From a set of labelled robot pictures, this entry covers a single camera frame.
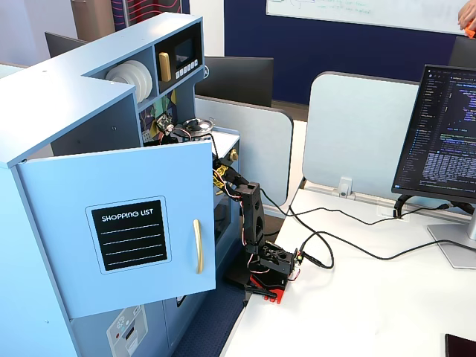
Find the blue shopping list door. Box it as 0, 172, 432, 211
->
14, 140, 217, 320

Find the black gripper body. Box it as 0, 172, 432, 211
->
163, 126, 193, 145

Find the black monitor back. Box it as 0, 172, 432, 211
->
194, 55, 275, 109
44, 31, 89, 59
448, 35, 476, 70

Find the silver toy pot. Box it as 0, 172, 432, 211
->
181, 117, 217, 141

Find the gold door handle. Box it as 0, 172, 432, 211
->
192, 219, 205, 275

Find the black toy microwave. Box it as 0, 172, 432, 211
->
154, 26, 205, 93

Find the white toy plate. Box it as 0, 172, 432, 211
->
128, 59, 153, 103
105, 66, 139, 97
117, 62, 148, 100

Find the computer monitor showing code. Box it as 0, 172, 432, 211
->
390, 63, 476, 205

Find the person hand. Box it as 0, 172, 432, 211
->
457, 0, 476, 33

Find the brown panel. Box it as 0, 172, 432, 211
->
70, 0, 113, 44

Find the silver monitor stand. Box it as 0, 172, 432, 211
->
426, 203, 476, 270

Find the grey divider bracket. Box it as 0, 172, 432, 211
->
337, 177, 353, 199

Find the gold microwave handle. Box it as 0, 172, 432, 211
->
158, 51, 173, 82

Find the black data cable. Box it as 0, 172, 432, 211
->
259, 187, 462, 228

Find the light blue desk divider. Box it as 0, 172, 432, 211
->
195, 94, 295, 208
301, 71, 422, 199

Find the dark patterned banner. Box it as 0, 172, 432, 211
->
110, 0, 190, 33

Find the whiteboard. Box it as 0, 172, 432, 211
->
266, 0, 476, 36

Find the black power cable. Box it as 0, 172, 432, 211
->
300, 231, 476, 269

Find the green camera circuit board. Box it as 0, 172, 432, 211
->
155, 114, 174, 132

